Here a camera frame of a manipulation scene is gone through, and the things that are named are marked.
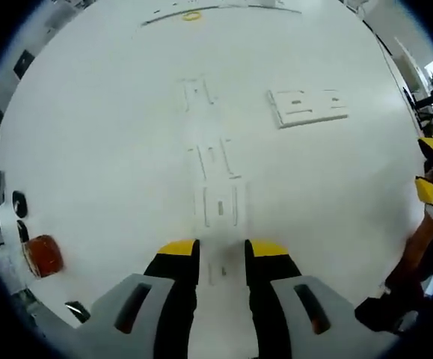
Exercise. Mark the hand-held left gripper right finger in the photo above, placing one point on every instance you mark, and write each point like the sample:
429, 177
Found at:
294, 306

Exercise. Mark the black tripod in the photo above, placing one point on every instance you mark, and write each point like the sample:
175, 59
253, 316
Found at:
431, 101

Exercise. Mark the thick white socket holder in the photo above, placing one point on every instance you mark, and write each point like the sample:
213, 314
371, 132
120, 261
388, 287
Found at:
306, 117

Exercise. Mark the black box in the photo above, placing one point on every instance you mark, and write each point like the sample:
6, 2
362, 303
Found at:
22, 64

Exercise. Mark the white socket holder cover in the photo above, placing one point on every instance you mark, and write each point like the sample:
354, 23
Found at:
197, 93
220, 217
216, 159
218, 275

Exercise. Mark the yellow rubber band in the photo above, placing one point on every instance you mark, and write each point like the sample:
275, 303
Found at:
185, 16

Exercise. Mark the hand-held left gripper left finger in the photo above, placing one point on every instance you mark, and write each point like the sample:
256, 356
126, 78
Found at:
141, 306

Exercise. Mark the small black object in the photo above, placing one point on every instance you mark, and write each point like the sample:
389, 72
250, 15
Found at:
77, 311
19, 203
23, 232

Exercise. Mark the orange cylinder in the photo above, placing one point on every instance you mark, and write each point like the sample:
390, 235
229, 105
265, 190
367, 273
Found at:
44, 256

